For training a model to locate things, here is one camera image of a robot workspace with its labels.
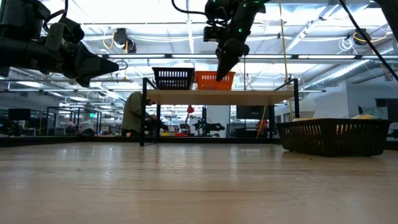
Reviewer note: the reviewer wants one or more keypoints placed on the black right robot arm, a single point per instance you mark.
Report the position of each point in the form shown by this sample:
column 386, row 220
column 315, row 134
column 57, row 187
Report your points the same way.
column 245, row 15

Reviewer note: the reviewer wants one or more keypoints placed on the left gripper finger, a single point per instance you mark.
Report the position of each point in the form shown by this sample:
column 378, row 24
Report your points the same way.
column 87, row 73
column 90, row 60

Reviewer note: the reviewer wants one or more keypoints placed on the neighbouring station black frame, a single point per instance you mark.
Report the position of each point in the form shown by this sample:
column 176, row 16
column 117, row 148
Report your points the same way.
column 77, row 109

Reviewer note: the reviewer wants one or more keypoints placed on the black hanging spotlight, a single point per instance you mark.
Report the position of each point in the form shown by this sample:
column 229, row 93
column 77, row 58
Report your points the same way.
column 360, row 35
column 121, row 35

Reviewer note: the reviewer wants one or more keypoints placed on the black slotted plastic basket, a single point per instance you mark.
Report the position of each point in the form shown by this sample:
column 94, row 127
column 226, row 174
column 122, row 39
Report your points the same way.
column 335, row 121
column 174, row 82

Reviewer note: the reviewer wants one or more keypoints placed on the person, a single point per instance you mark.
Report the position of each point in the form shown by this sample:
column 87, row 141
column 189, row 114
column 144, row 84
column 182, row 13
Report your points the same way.
column 133, row 115

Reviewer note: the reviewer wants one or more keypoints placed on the white bulb desk lamp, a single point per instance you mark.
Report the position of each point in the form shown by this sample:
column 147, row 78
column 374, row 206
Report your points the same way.
column 308, row 109

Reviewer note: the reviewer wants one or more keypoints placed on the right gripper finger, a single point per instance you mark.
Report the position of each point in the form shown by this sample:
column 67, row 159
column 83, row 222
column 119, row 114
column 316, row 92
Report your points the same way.
column 221, row 67
column 230, row 62

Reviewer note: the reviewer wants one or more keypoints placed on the yellow snack packets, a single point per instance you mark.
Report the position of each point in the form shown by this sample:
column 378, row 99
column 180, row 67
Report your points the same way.
column 303, row 119

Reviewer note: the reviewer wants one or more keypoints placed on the neighbouring station robot arm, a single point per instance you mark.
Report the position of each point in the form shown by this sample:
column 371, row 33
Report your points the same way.
column 208, row 127

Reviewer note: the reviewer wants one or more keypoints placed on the orange slotted plastic basket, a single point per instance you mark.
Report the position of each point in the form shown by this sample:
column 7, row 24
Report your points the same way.
column 203, row 84

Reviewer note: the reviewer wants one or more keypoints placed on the white round column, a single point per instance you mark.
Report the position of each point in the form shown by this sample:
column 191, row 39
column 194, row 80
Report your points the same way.
column 222, row 118

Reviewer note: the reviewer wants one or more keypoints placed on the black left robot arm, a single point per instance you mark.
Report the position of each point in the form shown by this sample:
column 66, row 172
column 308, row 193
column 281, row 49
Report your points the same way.
column 15, row 53

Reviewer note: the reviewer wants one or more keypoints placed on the black computer monitor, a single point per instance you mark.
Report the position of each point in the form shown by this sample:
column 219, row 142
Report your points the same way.
column 18, row 114

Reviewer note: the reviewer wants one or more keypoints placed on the silver ventilation duct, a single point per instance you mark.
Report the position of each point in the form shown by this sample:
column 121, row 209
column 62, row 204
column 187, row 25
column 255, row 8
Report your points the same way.
column 339, row 73

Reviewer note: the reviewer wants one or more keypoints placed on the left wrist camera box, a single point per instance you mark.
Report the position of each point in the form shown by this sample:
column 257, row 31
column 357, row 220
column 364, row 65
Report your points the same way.
column 74, row 31

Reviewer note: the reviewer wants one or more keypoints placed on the long ceiling light bar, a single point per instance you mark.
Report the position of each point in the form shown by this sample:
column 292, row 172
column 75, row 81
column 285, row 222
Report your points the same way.
column 140, row 56

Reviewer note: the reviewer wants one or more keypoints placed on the black cabinet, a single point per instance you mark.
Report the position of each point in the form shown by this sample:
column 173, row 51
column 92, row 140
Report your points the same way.
column 252, row 118

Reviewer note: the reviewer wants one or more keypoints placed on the wooden shelf riser black legs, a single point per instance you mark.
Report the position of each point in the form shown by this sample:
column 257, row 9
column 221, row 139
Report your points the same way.
column 217, row 97

